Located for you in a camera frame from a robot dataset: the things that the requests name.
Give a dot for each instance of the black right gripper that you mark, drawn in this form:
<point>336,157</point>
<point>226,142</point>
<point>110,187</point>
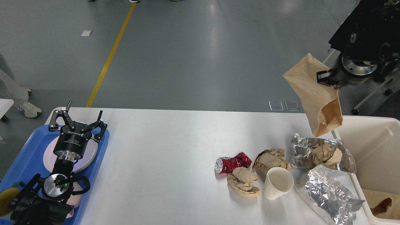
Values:
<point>347,72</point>

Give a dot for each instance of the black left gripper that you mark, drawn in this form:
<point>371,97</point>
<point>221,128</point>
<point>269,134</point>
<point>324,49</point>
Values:
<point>72,146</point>

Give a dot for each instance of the pink plate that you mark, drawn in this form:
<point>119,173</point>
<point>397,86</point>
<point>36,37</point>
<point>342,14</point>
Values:
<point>49,157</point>

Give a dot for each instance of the pink mug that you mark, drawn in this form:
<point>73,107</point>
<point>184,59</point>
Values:
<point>74,200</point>

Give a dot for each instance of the foil wrapper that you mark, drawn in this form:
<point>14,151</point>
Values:
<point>327,196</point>
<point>301,157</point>

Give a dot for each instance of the large brown paper bag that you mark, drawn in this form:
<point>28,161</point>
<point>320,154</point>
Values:
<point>383,205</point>

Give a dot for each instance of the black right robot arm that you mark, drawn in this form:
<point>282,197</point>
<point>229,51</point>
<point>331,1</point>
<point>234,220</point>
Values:
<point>368,43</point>

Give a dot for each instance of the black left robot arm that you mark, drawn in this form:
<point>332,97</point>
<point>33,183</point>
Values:
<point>49,182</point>

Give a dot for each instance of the blue plastic tray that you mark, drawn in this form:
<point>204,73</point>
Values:
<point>30,162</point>

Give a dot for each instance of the white side table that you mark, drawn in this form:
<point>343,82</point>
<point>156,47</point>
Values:
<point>5,105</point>

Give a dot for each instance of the crumpled paper in foil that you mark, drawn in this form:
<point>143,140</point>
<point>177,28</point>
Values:
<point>326,155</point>

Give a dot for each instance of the person in grey trousers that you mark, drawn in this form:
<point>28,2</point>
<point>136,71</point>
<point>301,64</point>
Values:
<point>11,89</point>

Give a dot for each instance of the beige plastic bin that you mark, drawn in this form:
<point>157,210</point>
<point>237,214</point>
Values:
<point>374,144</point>

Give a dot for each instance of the teal and yellow mug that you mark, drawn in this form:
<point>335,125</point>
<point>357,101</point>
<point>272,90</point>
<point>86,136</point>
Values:
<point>6,198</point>

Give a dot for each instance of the crumpled brown paper ball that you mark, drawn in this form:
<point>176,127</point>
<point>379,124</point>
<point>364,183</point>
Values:
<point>268,159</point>

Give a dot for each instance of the white paper cup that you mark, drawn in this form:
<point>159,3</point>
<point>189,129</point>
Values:
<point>278,182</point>

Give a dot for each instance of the crumpled tan napkin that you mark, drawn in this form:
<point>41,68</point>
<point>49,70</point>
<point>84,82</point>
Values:
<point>241,181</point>

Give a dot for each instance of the crushed red soda can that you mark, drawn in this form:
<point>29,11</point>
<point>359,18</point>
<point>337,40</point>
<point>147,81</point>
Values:
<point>225,165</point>

